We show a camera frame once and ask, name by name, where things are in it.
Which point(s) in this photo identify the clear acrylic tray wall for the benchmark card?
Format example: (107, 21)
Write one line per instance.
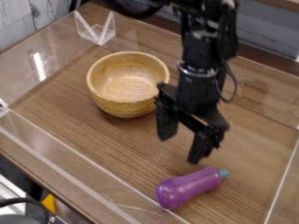
(81, 183)

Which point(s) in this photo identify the clear acrylic corner bracket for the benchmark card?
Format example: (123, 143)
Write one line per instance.
(97, 34)

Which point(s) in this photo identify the yellow tag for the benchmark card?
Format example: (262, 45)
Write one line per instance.
(49, 203)

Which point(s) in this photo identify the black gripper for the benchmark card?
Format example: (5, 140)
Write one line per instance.
(189, 103)

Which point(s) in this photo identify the purple toy eggplant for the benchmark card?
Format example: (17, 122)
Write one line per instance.
(175, 191)

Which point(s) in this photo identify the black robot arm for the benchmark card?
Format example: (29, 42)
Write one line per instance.
(209, 43)

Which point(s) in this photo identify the brown wooden bowl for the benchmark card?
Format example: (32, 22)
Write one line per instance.
(121, 82)

